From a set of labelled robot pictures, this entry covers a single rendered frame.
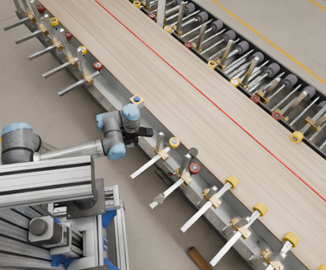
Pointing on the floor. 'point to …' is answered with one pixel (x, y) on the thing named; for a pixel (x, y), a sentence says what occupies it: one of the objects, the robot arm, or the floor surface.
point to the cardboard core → (199, 260)
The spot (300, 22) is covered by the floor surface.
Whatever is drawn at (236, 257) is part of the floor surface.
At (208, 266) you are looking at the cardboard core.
